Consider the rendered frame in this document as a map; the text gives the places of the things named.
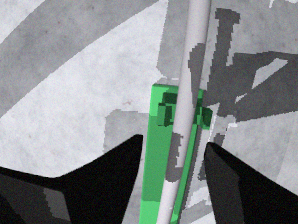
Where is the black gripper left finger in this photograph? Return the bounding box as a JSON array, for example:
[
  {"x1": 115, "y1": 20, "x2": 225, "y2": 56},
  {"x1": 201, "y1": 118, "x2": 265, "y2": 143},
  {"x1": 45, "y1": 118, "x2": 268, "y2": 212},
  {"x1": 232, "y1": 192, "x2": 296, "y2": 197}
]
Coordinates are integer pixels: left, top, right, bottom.
[{"x1": 0, "y1": 135, "x2": 144, "y2": 224}]

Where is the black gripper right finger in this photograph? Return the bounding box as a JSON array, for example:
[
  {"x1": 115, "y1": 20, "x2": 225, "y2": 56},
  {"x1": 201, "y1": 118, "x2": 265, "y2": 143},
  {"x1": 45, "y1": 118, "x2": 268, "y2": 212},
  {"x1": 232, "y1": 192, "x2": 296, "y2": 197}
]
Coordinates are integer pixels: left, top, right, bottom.
[{"x1": 204, "y1": 141, "x2": 298, "y2": 224}]

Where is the grey pin with dark red head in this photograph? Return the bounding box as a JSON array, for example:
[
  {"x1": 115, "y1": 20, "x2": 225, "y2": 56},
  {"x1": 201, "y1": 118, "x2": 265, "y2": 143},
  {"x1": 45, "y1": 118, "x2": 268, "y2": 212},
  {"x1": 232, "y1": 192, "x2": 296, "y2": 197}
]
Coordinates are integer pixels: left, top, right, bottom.
[{"x1": 156, "y1": 0, "x2": 212, "y2": 224}]

